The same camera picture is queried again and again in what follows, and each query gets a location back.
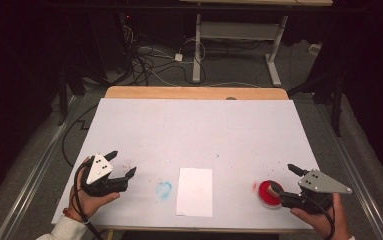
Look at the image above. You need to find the white paper sheet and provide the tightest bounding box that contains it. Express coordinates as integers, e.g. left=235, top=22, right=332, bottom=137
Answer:
left=175, top=167, right=214, bottom=218

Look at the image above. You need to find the tangle of floor cables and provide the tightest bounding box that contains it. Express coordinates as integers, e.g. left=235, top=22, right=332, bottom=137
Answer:
left=121, top=24, right=210, bottom=87

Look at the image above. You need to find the metal floor rail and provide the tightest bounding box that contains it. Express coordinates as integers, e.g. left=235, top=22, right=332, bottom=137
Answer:
left=323, top=99, right=383, bottom=240
left=0, top=95, right=82, bottom=240

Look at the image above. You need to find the white metal desk frame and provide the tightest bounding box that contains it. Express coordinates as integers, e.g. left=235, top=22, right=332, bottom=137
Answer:
left=178, top=0, right=334, bottom=88

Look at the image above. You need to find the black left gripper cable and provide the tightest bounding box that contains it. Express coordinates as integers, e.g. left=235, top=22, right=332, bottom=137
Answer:
left=72, top=163, right=105, bottom=240

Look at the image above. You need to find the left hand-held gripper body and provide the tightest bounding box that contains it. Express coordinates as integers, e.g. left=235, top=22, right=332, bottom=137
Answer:
left=80, top=153, right=129, bottom=198

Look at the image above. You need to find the person's right hand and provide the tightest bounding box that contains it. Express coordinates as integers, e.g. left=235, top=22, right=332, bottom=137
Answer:
left=290, top=193, right=351, bottom=240

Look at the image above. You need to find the black floor cable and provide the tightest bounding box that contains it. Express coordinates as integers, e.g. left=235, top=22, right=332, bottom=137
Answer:
left=61, top=104, right=99, bottom=169

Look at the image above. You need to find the small white box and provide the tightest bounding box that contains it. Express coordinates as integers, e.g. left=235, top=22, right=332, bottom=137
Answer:
left=308, top=43, right=323, bottom=57

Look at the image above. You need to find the person's left hand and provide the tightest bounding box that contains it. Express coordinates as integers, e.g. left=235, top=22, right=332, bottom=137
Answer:
left=64, top=156, right=121, bottom=221

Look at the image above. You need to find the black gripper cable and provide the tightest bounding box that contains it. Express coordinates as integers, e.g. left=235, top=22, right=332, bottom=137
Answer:
left=310, top=198, right=336, bottom=240
left=72, top=163, right=105, bottom=240

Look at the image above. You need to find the black stand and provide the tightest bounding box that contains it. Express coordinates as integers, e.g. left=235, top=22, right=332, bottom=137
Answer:
left=288, top=68, right=344, bottom=138
left=56, top=64, right=87, bottom=127

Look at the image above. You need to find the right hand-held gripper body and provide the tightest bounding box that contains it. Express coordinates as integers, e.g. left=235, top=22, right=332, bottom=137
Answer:
left=280, top=168, right=353, bottom=215

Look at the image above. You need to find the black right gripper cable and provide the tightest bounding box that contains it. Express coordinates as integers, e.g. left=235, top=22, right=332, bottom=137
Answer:
left=310, top=198, right=336, bottom=240

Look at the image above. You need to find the round red ink pad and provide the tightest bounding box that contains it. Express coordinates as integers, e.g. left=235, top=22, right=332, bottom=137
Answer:
left=257, top=179, right=285, bottom=210

